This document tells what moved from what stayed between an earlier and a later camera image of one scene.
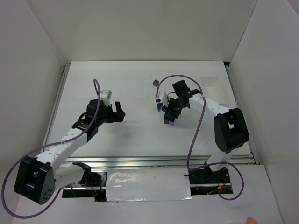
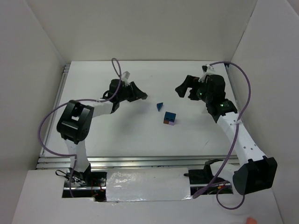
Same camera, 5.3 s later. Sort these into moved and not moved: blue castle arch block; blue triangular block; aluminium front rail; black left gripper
Moved: black left gripper
Not moved: blue triangular block; blue castle arch block; aluminium front rail
